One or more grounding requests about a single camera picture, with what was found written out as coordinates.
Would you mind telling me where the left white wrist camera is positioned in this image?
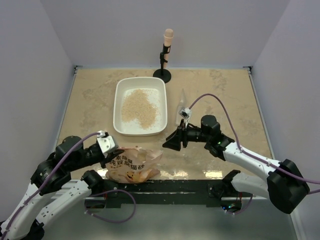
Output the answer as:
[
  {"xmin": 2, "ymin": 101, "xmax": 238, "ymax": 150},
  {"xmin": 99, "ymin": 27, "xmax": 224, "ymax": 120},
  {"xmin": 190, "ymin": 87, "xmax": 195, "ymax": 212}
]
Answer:
[{"xmin": 96, "ymin": 130, "xmax": 119, "ymax": 156}]

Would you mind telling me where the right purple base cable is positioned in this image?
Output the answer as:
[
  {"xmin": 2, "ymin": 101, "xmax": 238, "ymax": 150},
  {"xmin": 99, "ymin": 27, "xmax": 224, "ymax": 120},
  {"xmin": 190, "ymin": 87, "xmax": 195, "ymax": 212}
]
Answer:
[{"xmin": 223, "ymin": 193, "xmax": 255, "ymax": 216}]

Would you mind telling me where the white plastic litter box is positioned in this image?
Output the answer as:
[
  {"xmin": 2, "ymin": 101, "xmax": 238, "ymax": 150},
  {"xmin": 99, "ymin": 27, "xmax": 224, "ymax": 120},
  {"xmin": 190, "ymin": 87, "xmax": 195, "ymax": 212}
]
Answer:
[{"xmin": 113, "ymin": 77, "xmax": 168, "ymax": 137}]

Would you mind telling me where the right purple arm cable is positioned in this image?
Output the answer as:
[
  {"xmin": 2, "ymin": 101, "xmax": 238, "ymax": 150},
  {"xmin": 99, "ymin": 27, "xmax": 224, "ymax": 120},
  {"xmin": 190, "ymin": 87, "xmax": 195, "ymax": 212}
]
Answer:
[{"xmin": 187, "ymin": 93, "xmax": 320, "ymax": 196}]

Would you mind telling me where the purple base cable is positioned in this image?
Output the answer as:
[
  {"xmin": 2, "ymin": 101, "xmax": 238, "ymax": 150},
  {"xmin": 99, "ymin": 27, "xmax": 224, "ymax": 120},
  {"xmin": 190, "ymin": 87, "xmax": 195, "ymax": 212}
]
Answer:
[
  {"xmin": 223, "ymin": 193, "xmax": 255, "ymax": 216},
  {"xmin": 84, "ymin": 188, "xmax": 137, "ymax": 223}
]

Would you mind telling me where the clear plastic scoop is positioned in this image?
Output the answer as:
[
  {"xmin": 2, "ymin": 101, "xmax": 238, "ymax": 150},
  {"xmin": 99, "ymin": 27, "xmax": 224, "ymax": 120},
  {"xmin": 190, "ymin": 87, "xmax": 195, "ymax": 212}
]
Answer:
[{"xmin": 175, "ymin": 89, "xmax": 187, "ymax": 126}]

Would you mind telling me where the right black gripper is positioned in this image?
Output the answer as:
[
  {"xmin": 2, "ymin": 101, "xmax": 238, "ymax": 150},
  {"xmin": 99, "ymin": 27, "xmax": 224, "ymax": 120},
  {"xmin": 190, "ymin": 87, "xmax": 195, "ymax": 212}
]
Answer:
[{"xmin": 162, "ymin": 119, "xmax": 211, "ymax": 151}]

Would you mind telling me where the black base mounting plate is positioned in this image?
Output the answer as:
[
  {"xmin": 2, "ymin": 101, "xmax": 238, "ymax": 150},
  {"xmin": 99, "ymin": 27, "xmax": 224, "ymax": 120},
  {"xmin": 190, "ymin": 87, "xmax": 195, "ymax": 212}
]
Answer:
[{"xmin": 83, "ymin": 178, "xmax": 252, "ymax": 209}]

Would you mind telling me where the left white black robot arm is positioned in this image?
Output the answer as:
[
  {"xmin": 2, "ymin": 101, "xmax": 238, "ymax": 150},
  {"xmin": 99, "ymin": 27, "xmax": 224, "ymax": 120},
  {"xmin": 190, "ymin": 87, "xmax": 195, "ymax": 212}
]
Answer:
[{"xmin": 0, "ymin": 131, "xmax": 124, "ymax": 240}]

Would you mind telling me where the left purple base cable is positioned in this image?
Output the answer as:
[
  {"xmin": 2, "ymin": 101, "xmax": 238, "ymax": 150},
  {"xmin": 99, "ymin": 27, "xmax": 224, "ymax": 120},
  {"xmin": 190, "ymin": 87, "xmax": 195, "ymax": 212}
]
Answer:
[{"xmin": 84, "ymin": 188, "xmax": 137, "ymax": 223}]

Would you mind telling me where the pink cat litter bag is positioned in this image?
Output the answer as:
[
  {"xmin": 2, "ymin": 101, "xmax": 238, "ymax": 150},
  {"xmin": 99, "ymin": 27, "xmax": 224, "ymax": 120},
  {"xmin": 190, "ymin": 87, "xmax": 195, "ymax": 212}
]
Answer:
[{"xmin": 105, "ymin": 147, "xmax": 163, "ymax": 184}]

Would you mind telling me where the black stand with beige handle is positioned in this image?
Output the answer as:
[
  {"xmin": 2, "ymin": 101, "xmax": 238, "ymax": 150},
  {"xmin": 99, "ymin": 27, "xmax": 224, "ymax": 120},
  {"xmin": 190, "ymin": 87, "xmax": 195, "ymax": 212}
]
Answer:
[{"xmin": 153, "ymin": 28, "xmax": 174, "ymax": 84}]

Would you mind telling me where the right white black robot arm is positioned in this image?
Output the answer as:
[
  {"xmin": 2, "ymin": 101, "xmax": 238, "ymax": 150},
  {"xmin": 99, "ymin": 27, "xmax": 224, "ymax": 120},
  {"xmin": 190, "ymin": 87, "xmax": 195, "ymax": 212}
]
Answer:
[{"xmin": 162, "ymin": 115, "xmax": 310, "ymax": 214}]

